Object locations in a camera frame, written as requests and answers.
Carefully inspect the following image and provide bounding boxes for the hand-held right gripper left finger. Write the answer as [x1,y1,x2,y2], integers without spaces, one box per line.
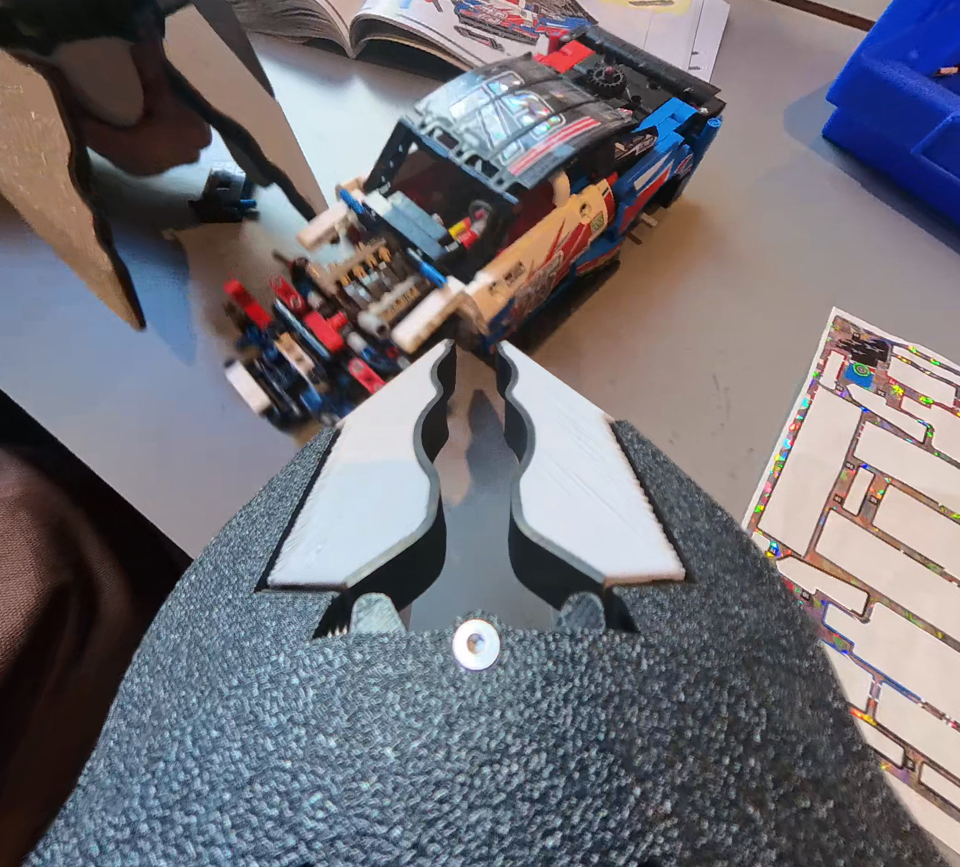
[266,340,457,609]

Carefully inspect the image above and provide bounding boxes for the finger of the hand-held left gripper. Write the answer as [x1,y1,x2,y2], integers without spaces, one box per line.
[0,49,149,333]
[159,3,331,222]

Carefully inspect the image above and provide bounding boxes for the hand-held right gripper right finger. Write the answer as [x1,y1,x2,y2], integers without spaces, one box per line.
[496,342,687,609]

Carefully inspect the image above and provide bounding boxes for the black brick assembly blue pins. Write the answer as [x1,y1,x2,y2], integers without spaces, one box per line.
[187,168,260,225]

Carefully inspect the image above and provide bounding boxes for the toy car chassis parts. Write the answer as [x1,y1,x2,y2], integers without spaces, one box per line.
[221,207,466,429]

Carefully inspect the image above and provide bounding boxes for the red toy race car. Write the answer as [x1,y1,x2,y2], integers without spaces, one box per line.
[333,30,727,358]

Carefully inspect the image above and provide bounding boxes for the light grey desk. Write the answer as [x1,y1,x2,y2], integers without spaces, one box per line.
[0,0,960,853]

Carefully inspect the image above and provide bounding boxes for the person's left hand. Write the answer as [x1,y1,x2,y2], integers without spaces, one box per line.
[82,68,216,180]

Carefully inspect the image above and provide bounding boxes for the holographic sticker sheet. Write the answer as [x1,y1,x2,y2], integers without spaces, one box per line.
[742,308,960,827]

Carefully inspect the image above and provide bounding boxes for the person's brown sweater torso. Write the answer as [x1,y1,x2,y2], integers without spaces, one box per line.
[0,447,189,867]

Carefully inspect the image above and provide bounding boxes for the blue plastic bin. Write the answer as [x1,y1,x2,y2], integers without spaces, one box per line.
[821,0,960,249]

